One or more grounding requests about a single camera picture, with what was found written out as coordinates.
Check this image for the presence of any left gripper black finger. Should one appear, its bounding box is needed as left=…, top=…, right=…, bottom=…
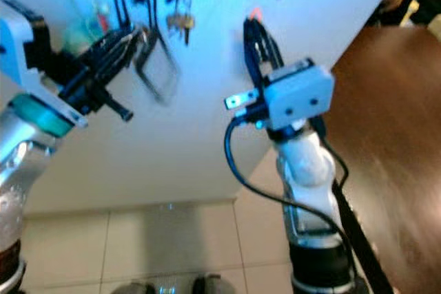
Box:
left=89, top=32, right=148, bottom=96
left=79, top=26, right=143, bottom=72

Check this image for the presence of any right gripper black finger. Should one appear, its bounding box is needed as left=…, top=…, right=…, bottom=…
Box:
left=260, top=23, right=285, bottom=75
left=244, top=17, right=270, bottom=78

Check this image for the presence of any black frame card holder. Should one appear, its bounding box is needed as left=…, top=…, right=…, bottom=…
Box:
left=134, top=0, right=178, bottom=106

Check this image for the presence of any brass keys bunch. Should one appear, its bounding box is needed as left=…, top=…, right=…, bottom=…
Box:
left=165, top=12, right=195, bottom=47

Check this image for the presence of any black carabiner loop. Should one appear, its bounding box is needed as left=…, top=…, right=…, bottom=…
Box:
left=112, top=0, right=132, bottom=30

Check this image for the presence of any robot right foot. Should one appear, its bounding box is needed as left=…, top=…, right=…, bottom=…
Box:
left=192, top=275, right=233, bottom=294

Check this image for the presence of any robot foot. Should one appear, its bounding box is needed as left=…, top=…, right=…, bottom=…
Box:
left=112, top=280, right=154, bottom=294
left=192, top=275, right=233, bottom=294

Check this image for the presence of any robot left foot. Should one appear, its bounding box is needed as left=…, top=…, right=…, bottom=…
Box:
left=112, top=280, right=154, bottom=294

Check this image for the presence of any green clear keychain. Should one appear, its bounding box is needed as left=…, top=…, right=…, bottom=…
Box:
left=65, top=0, right=111, bottom=50

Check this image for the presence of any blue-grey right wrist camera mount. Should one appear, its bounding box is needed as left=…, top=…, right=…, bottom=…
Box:
left=262, top=59, right=336, bottom=132

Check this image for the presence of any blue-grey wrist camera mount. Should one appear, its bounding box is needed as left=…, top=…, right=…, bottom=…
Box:
left=262, top=59, right=336, bottom=132
left=0, top=0, right=90, bottom=129

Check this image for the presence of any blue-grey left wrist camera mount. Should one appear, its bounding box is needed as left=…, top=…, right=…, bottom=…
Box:
left=0, top=0, right=90, bottom=129

